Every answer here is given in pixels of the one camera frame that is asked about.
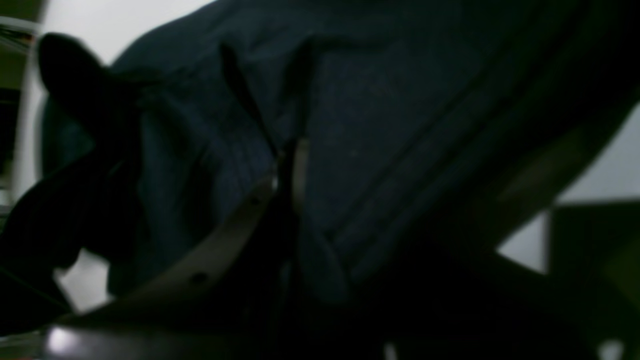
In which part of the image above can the black T-shirt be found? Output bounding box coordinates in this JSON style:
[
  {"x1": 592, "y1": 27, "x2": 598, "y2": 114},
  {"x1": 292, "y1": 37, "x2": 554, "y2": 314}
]
[{"x1": 116, "y1": 0, "x2": 639, "y2": 302}]

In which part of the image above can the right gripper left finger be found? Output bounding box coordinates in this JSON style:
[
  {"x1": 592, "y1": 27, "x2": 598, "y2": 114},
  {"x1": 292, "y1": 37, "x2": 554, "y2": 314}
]
[{"x1": 77, "y1": 137, "x2": 310, "y2": 326}]

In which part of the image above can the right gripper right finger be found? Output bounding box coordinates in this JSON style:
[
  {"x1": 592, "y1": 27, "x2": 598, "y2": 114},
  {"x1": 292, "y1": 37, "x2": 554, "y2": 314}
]
[{"x1": 300, "y1": 219, "x2": 639, "y2": 360}]

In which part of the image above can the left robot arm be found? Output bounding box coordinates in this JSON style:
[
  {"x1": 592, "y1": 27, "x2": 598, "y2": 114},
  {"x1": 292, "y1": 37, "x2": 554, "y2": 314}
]
[{"x1": 1, "y1": 33, "x2": 167, "y2": 337}]

